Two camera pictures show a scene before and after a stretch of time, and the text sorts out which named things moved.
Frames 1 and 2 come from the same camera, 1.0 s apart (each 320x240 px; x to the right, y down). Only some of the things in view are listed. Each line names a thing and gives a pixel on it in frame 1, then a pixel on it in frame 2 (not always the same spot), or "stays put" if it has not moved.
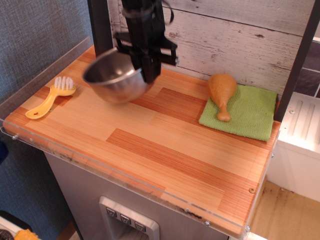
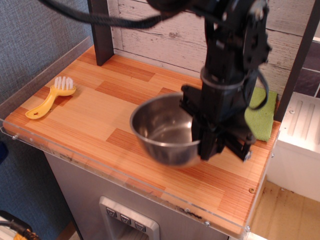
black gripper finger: (151, 67) -> (211, 143)
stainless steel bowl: (110, 74) -> (163, 128)
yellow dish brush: (63, 86) stays put
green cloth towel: (252, 112) stays put
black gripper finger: (137, 60) -> (199, 128)
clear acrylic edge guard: (121, 177) stays put
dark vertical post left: (101, 25) stays put
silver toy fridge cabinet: (104, 209) stays put
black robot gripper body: (146, 40) -> (221, 116)
